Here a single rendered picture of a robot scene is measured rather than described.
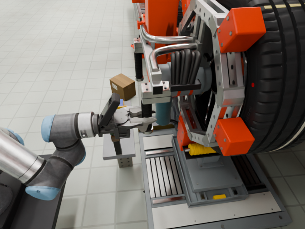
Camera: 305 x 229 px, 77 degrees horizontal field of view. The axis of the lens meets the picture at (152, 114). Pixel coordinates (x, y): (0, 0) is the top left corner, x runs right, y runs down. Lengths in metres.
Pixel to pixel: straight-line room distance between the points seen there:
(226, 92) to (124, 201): 1.05
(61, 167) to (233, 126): 0.56
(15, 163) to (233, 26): 0.69
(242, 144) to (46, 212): 0.96
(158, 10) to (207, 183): 0.99
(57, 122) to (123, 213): 0.86
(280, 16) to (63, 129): 0.69
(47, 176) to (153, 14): 0.89
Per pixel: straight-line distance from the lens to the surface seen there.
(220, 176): 1.28
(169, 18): 1.16
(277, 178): 1.71
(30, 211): 1.22
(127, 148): 1.05
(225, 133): 0.58
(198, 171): 1.26
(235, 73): 0.60
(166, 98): 0.60
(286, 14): 0.66
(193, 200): 1.27
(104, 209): 1.41
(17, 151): 0.70
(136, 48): 0.88
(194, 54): 0.58
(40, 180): 0.71
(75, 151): 0.76
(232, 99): 0.58
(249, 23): 0.54
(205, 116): 1.01
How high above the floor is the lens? 1.30
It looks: 45 degrees down
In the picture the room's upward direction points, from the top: straight up
